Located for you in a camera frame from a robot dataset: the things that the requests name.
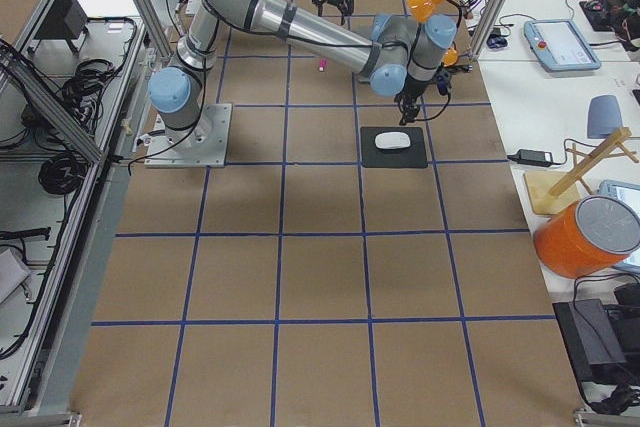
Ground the grey blue pad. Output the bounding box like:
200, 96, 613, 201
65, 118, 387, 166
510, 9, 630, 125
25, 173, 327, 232
587, 95, 623, 139

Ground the orange cylindrical container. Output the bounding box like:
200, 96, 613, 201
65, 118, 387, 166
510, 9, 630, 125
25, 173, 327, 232
533, 195, 639, 279

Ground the wooden stand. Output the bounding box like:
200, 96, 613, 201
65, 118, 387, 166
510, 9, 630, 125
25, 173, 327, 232
524, 126, 639, 216

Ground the black power adapter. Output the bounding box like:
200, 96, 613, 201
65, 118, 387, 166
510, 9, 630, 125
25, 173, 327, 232
507, 149, 556, 168

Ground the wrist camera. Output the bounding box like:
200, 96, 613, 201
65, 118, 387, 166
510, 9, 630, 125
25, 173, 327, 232
434, 66, 452, 96

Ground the white computer mouse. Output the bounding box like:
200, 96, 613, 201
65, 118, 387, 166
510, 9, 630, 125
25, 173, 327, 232
374, 131, 411, 151

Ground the black mousepad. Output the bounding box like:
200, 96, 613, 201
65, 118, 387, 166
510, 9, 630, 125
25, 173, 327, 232
360, 127, 428, 169

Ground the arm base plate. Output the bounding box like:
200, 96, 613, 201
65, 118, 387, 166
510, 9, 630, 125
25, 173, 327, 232
144, 103, 233, 168

